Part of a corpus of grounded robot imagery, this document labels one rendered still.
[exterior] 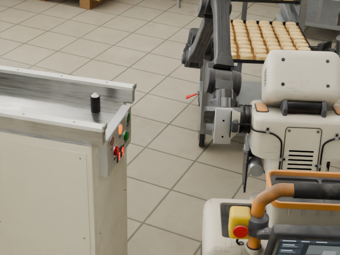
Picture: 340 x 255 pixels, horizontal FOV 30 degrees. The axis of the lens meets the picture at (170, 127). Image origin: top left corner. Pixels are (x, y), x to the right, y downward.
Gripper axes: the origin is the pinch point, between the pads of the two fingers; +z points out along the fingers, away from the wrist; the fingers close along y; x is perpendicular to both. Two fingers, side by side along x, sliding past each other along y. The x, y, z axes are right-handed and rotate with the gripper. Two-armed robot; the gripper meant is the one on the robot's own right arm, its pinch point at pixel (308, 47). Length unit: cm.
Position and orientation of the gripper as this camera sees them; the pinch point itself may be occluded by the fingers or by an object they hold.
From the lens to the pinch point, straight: 279.4
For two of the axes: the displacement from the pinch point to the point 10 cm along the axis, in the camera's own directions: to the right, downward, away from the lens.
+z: -6.8, -3.5, 6.4
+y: 0.4, -9.0, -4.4
